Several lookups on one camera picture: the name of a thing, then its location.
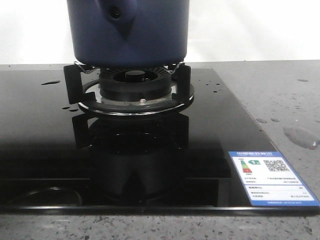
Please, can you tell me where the black pot support grate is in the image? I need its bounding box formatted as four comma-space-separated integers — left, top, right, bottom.
63, 62, 194, 116

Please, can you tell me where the dark blue cooking pot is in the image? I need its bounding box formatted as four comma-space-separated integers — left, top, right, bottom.
67, 0, 190, 68

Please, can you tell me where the black gas burner head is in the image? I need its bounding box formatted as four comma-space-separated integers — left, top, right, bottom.
99, 67, 172, 102

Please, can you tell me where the black glass gas cooktop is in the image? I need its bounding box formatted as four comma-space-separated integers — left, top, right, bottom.
0, 68, 320, 216

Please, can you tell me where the blue energy label sticker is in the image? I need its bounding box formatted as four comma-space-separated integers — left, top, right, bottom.
229, 151, 320, 207

